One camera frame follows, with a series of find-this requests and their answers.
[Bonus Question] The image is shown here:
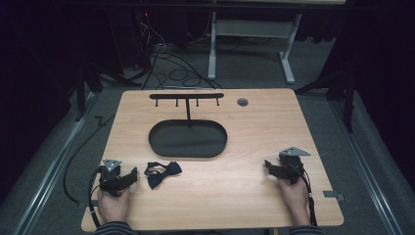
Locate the dark navy bow tie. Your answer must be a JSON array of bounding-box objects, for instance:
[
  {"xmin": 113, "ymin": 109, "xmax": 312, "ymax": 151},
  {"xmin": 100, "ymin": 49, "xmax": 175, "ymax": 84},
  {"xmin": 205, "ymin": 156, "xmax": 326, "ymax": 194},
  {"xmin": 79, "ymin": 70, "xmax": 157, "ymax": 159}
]
[{"xmin": 144, "ymin": 161, "xmax": 183, "ymax": 190}]

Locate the person's left hand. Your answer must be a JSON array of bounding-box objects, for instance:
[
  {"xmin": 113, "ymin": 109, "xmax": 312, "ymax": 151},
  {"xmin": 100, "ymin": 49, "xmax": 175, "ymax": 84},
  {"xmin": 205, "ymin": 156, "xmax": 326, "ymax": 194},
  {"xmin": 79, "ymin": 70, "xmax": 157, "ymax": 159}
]
[{"xmin": 97, "ymin": 187, "xmax": 131, "ymax": 225}]

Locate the black metal stand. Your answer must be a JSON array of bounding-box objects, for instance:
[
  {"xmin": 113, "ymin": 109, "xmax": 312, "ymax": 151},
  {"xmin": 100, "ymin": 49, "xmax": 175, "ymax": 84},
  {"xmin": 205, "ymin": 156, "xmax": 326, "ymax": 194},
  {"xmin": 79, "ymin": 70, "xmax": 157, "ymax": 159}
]
[
  {"xmin": 73, "ymin": 60, "xmax": 143, "ymax": 122},
  {"xmin": 294, "ymin": 63, "xmax": 357, "ymax": 133}
]

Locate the right hand-held gripper black cable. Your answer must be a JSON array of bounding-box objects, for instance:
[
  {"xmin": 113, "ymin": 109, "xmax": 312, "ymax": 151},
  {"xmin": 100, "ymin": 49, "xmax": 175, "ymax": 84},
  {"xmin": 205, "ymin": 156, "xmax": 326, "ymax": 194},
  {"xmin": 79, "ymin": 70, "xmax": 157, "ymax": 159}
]
[{"xmin": 293, "ymin": 164, "xmax": 318, "ymax": 227}]

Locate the white metal table frame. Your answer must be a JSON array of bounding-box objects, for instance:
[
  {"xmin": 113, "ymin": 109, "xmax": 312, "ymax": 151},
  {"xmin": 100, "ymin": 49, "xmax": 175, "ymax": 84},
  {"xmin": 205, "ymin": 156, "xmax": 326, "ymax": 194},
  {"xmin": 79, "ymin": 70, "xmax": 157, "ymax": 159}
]
[{"xmin": 207, "ymin": 12, "xmax": 303, "ymax": 85}]

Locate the grey metal floor rail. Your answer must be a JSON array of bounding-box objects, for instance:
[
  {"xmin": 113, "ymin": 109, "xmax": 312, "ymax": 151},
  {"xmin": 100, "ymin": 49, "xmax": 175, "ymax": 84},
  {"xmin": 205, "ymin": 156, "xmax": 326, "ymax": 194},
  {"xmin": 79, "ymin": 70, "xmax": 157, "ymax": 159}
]
[
  {"xmin": 327, "ymin": 99, "xmax": 405, "ymax": 235},
  {"xmin": 12, "ymin": 92, "xmax": 99, "ymax": 235}
]

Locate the hand-held gripper black cable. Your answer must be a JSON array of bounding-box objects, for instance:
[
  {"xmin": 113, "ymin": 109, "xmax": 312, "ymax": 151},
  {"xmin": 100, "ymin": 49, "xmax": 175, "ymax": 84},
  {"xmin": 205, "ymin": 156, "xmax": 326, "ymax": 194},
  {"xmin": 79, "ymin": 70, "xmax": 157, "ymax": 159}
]
[
  {"xmin": 87, "ymin": 166, "xmax": 103, "ymax": 229},
  {"xmin": 293, "ymin": 164, "xmax": 318, "ymax": 227}
]

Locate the person's right hand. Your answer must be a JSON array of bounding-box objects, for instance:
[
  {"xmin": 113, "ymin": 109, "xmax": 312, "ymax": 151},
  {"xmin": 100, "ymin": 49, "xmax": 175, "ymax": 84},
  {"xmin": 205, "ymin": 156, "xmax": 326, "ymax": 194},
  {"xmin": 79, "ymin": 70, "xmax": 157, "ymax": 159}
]
[{"xmin": 277, "ymin": 177, "xmax": 311, "ymax": 227}]

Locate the left hand-held gripper black cable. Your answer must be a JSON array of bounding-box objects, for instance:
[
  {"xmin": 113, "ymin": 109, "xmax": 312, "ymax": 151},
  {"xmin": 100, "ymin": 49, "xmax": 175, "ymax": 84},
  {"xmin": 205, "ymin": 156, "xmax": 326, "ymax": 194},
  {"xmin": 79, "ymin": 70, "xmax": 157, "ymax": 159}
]
[{"xmin": 87, "ymin": 166, "xmax": 103, "ymax": 229}]

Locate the tangle of floor cables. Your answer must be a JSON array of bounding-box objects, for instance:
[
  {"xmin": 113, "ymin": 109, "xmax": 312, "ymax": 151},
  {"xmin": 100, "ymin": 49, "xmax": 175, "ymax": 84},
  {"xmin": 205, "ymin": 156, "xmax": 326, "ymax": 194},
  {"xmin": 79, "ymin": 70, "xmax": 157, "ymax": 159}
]
[{"xmin": 131, "ymin": 12, "xmax": 224, "ymax": 91}]

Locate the grey tape piece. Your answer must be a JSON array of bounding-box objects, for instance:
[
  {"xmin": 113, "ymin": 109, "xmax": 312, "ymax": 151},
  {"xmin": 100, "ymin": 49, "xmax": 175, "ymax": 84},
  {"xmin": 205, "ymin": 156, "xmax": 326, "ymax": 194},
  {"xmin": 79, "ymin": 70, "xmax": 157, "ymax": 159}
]
[{"xmin": 322, "ymin": 190, "xmax": 346, "ymax": 202}]

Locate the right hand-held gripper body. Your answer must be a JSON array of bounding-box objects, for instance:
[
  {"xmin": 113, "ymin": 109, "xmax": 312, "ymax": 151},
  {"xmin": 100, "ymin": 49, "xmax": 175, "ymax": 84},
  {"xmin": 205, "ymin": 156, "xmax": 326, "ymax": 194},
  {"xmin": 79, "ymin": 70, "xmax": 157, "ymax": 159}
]
[{"xmin": 277, "ymin": 146, "xmax": 311, "ymax": 186}]

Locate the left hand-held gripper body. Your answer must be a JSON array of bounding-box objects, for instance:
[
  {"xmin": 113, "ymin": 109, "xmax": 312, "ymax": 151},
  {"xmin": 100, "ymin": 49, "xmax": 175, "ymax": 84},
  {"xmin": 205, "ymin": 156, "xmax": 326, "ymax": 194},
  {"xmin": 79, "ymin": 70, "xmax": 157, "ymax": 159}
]
[{"xmin": 97, "ymin": 159, "xmax": 123, "ymax": 198}]

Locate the long black floor cable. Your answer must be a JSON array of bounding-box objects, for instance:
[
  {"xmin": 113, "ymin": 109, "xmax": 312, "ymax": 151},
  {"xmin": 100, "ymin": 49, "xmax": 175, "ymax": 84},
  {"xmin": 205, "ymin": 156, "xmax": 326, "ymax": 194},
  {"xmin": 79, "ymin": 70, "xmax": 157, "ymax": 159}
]
[{"xmin": 62, "ymin": 113, "xmax": 115, "ymax": 205}]

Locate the black hook stand with tray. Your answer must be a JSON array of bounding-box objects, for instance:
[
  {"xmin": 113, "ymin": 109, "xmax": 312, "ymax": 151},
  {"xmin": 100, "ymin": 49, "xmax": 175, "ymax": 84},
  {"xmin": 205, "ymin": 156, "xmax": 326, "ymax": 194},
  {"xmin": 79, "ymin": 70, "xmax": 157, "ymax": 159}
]
[{"xmin": 148, "ymin": 92, "xmax": 228, "ymax": 160}]

